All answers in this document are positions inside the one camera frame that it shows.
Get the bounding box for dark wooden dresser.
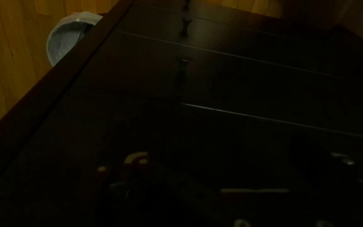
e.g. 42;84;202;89
0;0;363;227

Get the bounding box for grey round floor bowl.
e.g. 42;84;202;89
46;11;103;67

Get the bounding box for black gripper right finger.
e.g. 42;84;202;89
290;137;363;227

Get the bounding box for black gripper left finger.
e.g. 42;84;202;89
95;152;178;227

